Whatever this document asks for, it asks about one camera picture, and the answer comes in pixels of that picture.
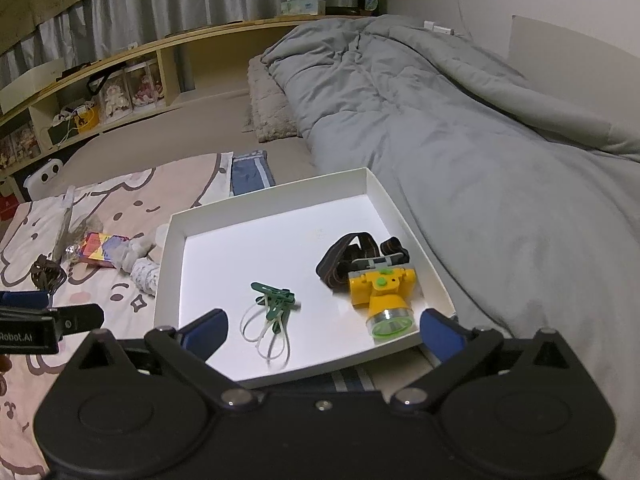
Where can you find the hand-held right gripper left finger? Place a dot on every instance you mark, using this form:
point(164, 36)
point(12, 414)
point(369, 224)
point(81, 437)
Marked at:
point(205, 332)

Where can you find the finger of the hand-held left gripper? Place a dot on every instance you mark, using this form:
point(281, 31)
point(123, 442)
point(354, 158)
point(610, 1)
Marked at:
point(82, 320)
point(25, 299)

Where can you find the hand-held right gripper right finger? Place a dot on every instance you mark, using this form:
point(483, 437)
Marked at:
point(442, 335)

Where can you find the white shallow cardboard box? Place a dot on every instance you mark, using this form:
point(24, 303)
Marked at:
point(225, 270)

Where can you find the colourful printed card box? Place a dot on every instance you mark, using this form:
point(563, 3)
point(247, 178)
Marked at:
point(100, 247)

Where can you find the clear plastic bag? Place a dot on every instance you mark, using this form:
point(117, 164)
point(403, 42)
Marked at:
point(75, 230)

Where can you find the white zip tie bundle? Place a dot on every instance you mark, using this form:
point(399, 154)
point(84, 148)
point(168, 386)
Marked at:
point(265, 340)

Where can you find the white patterned cloth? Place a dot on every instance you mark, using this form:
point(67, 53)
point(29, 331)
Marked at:
point(145, 275)

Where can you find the green plastic clips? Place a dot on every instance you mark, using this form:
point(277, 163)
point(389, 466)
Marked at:
point(275, 297)

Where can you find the white gadget with round eyes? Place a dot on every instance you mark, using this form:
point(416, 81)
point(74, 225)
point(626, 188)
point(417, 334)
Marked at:
point(45, 175)

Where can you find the cartoon printed blanket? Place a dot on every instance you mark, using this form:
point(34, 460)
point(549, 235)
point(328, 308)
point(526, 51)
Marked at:
point(165, 195)

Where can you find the boxed figurine collection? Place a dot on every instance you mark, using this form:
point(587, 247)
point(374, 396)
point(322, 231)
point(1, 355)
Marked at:
point(20, 146)

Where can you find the dark green box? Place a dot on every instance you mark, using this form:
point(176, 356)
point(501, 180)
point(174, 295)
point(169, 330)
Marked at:
point(60, 135)

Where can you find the yellow bag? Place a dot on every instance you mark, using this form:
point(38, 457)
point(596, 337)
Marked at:
point(86, 120)

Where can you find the grey duvet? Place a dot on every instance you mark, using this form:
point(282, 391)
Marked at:
point(450, 135)

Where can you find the white flat box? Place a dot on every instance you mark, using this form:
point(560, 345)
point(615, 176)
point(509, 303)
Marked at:
point(30, 85)

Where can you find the clear box with white doll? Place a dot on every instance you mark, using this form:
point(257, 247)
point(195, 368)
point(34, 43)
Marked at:
point(115, 97)

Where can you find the beige fluffy pillow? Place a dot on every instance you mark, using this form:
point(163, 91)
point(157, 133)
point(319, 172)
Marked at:
point(270, 105)

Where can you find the clear box with pink doll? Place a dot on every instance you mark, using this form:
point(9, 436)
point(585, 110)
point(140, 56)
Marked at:
point(146, 87)

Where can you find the wooden headboard shelf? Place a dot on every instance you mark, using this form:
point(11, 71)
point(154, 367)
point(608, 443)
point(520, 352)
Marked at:
point(200, 30)

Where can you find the white charger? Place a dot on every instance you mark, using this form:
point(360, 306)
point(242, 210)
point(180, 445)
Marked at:
point(435, 26)

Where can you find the tissue box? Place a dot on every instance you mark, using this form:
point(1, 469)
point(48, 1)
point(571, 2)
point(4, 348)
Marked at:
point(302, 7)

